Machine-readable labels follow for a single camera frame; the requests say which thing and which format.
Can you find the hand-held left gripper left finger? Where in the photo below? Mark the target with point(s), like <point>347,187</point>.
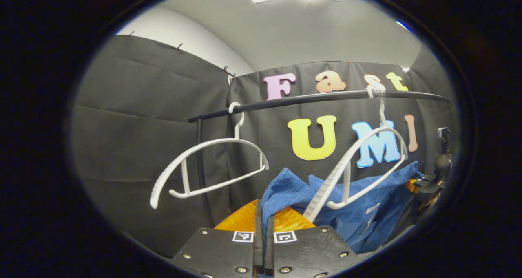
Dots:
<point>258,249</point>

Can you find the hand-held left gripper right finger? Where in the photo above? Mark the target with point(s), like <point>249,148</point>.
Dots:
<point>269,249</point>

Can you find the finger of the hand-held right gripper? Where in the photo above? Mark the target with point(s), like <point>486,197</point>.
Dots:
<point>411,184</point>

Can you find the white plastic hanger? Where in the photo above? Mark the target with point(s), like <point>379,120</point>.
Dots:
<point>326,189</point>
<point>212,142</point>

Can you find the black metal clothes rack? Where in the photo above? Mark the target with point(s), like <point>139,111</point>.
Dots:
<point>326,97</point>

